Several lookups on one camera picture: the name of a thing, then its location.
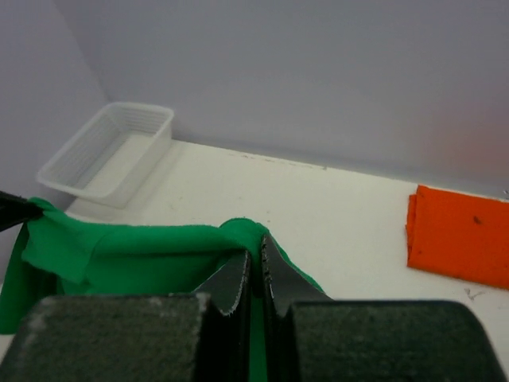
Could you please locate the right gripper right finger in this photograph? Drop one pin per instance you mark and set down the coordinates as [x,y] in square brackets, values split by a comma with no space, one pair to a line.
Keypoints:
[312,337]

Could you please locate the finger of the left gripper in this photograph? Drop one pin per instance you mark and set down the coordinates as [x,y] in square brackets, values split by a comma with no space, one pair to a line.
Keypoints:
[15,210]

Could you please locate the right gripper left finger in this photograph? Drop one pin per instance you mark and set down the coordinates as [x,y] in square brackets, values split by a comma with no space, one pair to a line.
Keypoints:
[199,336]

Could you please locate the green t-shirt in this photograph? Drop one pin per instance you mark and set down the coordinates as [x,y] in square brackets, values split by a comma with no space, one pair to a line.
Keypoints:
[56,255]

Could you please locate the white plastic basket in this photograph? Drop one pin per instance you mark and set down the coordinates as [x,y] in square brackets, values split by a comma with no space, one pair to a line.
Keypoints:
[111,155]

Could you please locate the folded orange t-shirt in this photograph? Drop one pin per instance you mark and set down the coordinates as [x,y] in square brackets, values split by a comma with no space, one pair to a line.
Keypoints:
[458,236]

